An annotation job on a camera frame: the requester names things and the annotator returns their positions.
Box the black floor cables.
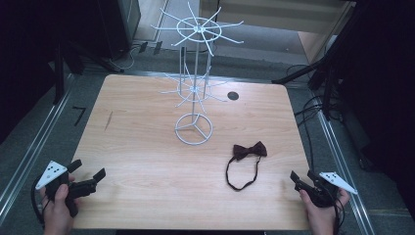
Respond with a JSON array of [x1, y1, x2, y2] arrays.
[[287, 64, 346, 170]]

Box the white wire display rack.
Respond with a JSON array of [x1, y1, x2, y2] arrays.
[[151, 1, 245, 146]]

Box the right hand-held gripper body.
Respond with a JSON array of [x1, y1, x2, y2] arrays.
[[294, 171, 358, 209]]

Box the black metal stand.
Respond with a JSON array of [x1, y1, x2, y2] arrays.
[[271, 3, 370, 121], [52, 38, 125, 106]]

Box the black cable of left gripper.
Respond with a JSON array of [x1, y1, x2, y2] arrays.
[[30, 182, 50, 226]]

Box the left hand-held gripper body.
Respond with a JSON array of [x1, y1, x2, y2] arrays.
[[34, 160, 98, 218]]

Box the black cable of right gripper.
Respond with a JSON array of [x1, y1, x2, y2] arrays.
[[326, 182, 347, 235]]

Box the person's left hand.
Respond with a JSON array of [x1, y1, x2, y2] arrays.
[[39, 174, 80, 235]]

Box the dark red bow tie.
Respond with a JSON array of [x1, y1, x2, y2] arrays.
[[224, 140, 268, 192]]

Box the aluminium floor rail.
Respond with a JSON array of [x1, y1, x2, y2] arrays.
[[314, 97, 376, 235], [0, 73, 74, 216]]

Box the person's right hand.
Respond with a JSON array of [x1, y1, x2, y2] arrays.
[[299, 187, 350, 235]]

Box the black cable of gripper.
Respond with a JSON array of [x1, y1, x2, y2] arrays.
[[30, 182, 50, 226], [326, 182, 347, 235]]

